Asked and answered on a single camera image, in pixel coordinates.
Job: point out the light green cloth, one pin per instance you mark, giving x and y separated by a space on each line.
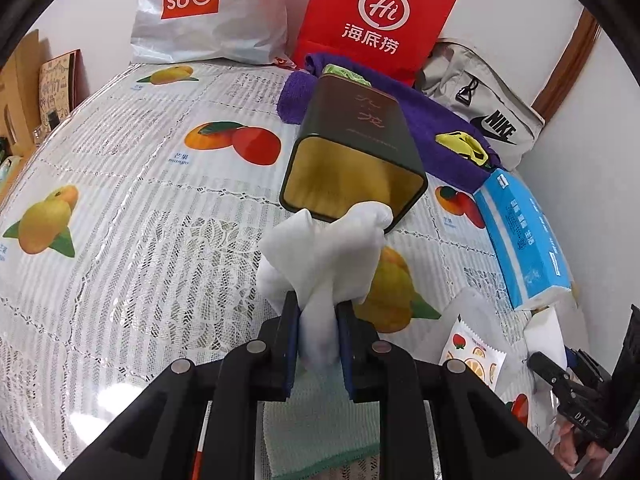
320 430

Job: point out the fruit print lace tablecloth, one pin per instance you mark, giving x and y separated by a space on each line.
150 260

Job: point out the brown cardboard boxes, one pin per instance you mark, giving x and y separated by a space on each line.
20 90

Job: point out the white sling bag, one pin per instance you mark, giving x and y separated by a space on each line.
445 67

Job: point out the brown printed box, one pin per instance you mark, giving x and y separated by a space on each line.
60 85

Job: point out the brown wooden trim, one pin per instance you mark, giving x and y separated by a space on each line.
575 60

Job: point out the fruit print packet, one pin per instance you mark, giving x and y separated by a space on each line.
470 350

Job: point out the dark green tin box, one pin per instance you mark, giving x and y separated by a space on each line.
360 125

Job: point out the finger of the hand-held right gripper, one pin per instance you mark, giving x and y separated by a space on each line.
585 367
547 372

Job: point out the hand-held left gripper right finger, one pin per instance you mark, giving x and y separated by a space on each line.
346 355

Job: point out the person's right hand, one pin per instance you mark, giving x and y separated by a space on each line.
570 452

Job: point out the red patterned packet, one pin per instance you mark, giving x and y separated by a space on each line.
285 61

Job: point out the red paper bag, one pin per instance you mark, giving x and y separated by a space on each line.
350 35

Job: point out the light green tissue pack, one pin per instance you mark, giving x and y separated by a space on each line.
345 72

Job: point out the purple towel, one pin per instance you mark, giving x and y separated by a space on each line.
430 120

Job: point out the white tissue sheet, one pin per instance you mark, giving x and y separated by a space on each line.
545 335

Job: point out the white cloth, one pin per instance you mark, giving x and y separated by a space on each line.
330 260

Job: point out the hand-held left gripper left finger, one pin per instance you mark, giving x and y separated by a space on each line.
291 350

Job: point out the white plastic shopping bag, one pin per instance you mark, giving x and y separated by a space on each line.
210 40

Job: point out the blue tissue pack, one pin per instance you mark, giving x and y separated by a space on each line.
525 240

